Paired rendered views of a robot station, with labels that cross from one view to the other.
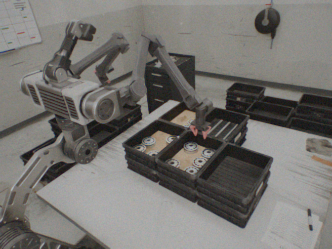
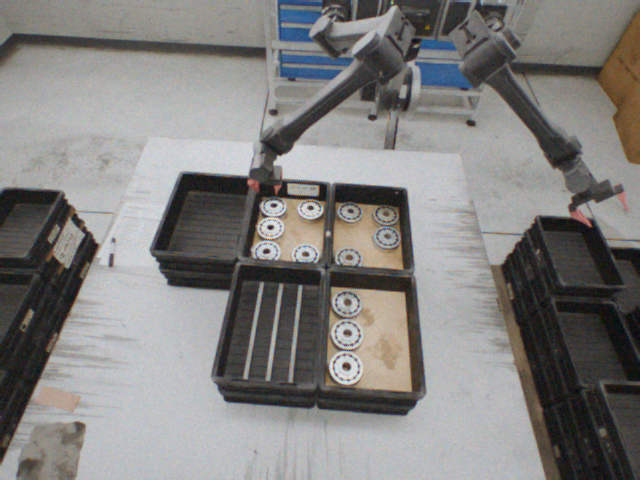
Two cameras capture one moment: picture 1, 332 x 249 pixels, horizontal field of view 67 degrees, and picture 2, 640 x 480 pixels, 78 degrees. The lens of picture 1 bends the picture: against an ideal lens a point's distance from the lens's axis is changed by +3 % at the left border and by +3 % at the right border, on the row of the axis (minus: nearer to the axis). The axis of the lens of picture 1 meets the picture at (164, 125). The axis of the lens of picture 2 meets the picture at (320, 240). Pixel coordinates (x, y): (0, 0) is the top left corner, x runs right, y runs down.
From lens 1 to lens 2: 215 cm
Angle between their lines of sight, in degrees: 88
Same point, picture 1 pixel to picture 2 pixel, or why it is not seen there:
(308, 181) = (99, 326)
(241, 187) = (198, 220)
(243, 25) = not seen: outside the picture
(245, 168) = not seen: hidden behind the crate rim
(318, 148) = (54, 441)
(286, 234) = (144, 224)
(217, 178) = (236, 221)
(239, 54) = not seen: outside the picture
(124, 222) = (326, 167)
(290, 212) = (136, 254)
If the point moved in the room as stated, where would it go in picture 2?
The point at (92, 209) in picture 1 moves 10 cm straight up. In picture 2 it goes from (374, 163) to (377, 148)
